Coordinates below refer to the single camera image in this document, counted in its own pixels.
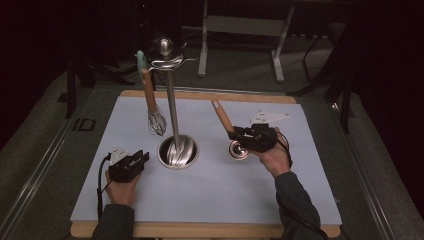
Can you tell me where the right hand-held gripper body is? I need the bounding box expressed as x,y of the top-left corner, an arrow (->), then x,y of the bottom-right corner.
243,110 -> 290,154

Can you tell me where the green handled wire whisk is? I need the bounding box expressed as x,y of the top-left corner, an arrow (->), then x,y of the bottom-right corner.
135,50 -> 168,138

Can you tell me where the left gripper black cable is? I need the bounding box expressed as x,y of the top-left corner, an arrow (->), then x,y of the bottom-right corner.
96,153 -> 113,220

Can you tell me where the wooden handled steel ladle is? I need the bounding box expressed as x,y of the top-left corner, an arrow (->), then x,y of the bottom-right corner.
210,98 -> 250,162

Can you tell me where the wooden handled mesh strainer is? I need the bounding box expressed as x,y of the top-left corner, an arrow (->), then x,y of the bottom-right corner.
139,67 -> 167,136

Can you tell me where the person's right hand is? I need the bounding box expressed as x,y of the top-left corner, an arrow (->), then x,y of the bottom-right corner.
251,127 -> 293,178

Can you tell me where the dark metal stand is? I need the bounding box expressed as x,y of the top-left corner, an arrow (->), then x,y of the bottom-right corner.
58,56 -> 136,119
288,19 -> 356,134

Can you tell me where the white metal frame stand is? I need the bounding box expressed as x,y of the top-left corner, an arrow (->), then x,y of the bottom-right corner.
198,0 -> 296,83

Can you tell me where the person's left hand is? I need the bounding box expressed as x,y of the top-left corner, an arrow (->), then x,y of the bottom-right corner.
105,169 -> 142,208

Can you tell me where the white work mat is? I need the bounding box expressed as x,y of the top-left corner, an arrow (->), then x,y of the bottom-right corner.
70,96 -> 343,226

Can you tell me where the steel utensil rack with hooks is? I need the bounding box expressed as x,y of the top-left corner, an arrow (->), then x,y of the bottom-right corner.
146,37 -> 200,170

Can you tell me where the metal floor rail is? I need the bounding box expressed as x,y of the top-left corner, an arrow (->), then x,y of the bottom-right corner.
328,99 -> 398,240
0,89 -> 93,240

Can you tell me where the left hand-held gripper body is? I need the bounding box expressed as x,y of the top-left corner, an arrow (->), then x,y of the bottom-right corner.
107,145 -> 145,184

